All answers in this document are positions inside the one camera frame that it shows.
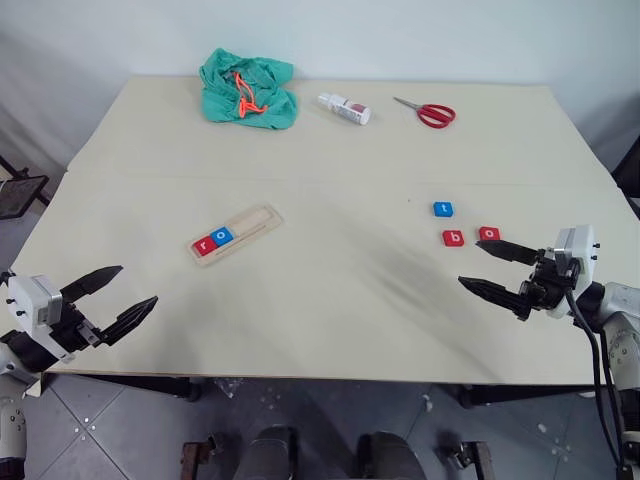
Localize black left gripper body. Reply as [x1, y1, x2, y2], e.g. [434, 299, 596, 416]
[49, 298, 109, 355]

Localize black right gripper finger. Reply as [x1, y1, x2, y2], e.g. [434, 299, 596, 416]
[474, 239, 539, 266]
[458, 276, 532, 321]

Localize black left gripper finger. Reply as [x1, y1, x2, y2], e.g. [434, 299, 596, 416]
[99, 295, 159, 348]
[60, 265, 125, 304]

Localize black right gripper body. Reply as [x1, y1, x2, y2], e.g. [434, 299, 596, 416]
[518, 248, 584, 314]

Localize wooden letter tray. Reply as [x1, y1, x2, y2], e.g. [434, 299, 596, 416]
[190, 202, 286, 268]

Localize black metal stand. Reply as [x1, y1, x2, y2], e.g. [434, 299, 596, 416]
[0, 154, 51, 222]

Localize clear plastic bag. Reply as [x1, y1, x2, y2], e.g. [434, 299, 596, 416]
[213, 378, 245, 400]

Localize dark rounded shape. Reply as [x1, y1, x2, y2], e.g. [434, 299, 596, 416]
[358, 430, 417, 480]

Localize green cloth bag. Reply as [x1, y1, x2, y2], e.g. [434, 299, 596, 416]
[199, 47, 300, 132]

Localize white plastic bottle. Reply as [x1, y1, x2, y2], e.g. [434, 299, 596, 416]
[317, 92, 372, 126]

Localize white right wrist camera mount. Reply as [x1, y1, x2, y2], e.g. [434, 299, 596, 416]
[547, 224, 598, 320]

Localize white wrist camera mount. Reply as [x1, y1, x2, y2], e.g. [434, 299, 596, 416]
[7, 273, 71, 362]
[547, 224, 598, 320]

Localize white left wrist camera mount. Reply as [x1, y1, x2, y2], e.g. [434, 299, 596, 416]
[7, 273, 71, 362]

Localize red handled scissors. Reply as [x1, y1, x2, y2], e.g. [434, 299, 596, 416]
[392, 96, 457, 130]

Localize rusty metal bracket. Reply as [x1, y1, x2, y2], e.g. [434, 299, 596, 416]
[438, 439, 497, 480]
[182, 433, 226, 480]

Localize orange drawstring cord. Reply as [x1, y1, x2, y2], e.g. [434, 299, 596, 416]
[233, 72, 269, 118]

